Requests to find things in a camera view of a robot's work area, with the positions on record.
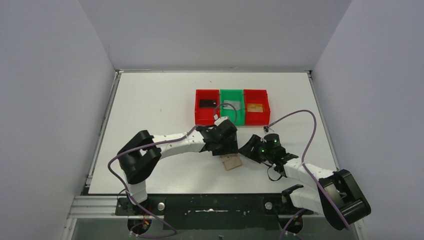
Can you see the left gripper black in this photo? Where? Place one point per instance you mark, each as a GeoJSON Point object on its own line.
{"type": "Point", "coordinates": [226, 145]}

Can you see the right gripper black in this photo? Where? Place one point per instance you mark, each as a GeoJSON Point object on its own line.
{"type": "Point", "coordinates": [247, 150]}

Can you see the beige card holder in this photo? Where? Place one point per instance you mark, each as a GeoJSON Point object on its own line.
{"type": "Point", "coordinates": [231, 161]}

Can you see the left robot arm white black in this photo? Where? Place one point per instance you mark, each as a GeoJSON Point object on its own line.
{"type": "Point", "coordinates": [141, 154]}

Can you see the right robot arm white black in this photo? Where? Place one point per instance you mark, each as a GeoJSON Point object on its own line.
{"type": "Point", "coordinates": [332, 193]}

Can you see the gold card in bin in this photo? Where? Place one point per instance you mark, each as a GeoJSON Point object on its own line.
{"type": "Point", "coordinates": [254, 108]}

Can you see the silver card in bin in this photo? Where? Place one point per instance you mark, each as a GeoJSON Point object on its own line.
{"type": "Point", "coordinates": [231, 105]}

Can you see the black card in bin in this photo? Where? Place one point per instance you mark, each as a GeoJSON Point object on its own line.
{"type": "Point", "coordinates": [207, 103]}

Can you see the green bin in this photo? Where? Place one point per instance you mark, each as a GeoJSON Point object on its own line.
{"type": "Point", "coordinates": [237, 117]}

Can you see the left red bin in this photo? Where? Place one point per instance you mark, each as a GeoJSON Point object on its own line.
{"type": "Point", "coordinates": [205, 116]}

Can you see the red bin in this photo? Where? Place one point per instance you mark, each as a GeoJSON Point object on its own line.
{"type": "Point", "coordinates": [257, 96]}
{"type": "Point", "coordinates": [205, 116]}

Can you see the right red bin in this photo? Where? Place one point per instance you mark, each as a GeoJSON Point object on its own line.
{"type": "Point", "coordinates": [257, 96]}

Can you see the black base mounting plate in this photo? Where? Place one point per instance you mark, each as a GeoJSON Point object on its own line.
{"type": "Point", "coordinates": [236, 211]}

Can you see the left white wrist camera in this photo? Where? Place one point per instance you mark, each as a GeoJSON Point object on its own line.
{"type": "Point", "coordinates": [218, 120]}

